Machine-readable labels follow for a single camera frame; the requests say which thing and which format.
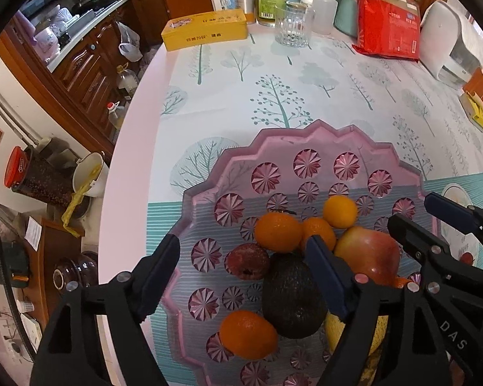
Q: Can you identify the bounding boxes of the clear glass tumbler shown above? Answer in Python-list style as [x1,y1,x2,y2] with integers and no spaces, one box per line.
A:
[274,5,310,48]

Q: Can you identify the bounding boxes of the black device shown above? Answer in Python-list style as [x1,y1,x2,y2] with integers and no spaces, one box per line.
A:
[0,235,29,288]

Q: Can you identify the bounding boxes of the white cloth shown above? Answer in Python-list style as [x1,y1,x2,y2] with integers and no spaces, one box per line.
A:
[453,8,483,75]

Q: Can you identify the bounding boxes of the red plastic packet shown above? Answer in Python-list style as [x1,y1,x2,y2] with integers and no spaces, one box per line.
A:
[353,0,421,63]

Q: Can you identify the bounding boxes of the tree-print tablecloth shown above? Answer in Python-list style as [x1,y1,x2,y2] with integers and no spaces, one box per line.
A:
[100,28,483,386]

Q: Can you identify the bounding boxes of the yellow cloth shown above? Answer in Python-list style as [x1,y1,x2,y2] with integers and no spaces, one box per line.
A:
[61,157,105,238]

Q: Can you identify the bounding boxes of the small yellow paper box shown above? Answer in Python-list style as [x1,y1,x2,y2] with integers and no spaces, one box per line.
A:
[459,90,483,131]

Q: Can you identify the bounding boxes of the white paper sheet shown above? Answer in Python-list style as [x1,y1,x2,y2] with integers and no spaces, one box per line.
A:
[24,216,43,252]

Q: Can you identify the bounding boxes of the white plastic bottle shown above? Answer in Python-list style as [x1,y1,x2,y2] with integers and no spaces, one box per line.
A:
[304,0,339,36]

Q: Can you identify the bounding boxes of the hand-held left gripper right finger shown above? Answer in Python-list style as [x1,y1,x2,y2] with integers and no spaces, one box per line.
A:
[305,234,461,386]

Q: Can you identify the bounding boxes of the dark pot with lid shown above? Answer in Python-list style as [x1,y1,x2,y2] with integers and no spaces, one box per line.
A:
[52,251,99,290]

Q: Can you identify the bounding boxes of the wooden kitchen cabinet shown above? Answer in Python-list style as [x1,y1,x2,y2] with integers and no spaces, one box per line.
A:
[0,0,170,161]

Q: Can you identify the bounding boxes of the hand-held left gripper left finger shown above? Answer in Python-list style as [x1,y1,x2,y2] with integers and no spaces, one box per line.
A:
[29,232,182,386]

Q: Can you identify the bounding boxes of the small yellow-orange tangerine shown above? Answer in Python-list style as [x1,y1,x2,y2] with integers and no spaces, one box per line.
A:
[323,195,358,229]

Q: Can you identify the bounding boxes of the white plastic bag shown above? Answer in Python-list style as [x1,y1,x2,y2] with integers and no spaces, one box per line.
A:
[117,22,143,63]

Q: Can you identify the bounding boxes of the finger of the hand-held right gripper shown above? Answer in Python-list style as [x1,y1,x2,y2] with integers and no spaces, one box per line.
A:
[387,213,483,302]
[424,192,483,255]

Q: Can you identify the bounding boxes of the red-lidded dark container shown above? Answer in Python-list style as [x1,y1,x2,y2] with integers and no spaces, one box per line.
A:
[4,146,75,206]

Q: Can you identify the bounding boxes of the dark green avocado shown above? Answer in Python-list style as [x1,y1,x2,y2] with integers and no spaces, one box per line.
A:
[261,251,328,339]

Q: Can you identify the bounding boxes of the pink patterned bags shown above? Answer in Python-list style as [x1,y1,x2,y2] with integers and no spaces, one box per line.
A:
[14,8,71,63]

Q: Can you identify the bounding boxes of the clear oil bottle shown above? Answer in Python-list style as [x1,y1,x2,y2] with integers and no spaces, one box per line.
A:
[107,101,127,131]
[116,63,139,99]

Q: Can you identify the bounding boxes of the white water filter pitcher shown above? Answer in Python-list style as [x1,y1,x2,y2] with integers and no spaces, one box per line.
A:
[419,0,483,91]

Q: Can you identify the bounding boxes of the white enamel pot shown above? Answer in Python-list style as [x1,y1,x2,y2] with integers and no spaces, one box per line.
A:
[71,152,109,198]

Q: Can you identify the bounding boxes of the low wooden stand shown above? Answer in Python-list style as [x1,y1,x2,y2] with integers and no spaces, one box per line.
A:
[38,217,85,318]

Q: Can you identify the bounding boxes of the small dark red apple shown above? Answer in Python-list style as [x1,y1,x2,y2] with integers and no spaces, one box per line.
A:
[224,242,271,281]

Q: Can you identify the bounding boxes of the red and yellow apple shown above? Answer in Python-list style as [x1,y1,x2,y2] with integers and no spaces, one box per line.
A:
[334,226,401,286]

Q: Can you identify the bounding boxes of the teal container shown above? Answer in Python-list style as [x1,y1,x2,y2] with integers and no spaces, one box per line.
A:
[333,0,361,38]

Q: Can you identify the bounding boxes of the orange tangerine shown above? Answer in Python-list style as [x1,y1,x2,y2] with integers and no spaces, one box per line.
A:
[219,309,278,360]
[253,211,304,253]
[302,217,337,250]

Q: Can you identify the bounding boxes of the yellow speckled pear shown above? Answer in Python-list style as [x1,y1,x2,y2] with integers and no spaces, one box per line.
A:
[325,311,389,356]

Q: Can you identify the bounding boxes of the white wall pipes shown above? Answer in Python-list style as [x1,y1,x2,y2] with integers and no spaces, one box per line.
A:
[0,72,37,145]

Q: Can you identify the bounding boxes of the pink scalloped plastic tray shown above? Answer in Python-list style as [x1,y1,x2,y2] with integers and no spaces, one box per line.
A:
[163,120,441,386]

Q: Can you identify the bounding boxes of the white plate with black rim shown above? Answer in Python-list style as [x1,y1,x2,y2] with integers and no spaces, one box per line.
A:
[438,184,483,276]

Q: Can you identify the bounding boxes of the white power strip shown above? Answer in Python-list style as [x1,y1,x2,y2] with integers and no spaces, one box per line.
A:
[0,309,41,354]

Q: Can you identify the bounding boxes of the yellow flat box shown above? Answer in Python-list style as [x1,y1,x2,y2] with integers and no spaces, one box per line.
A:
[162,9,249,52]

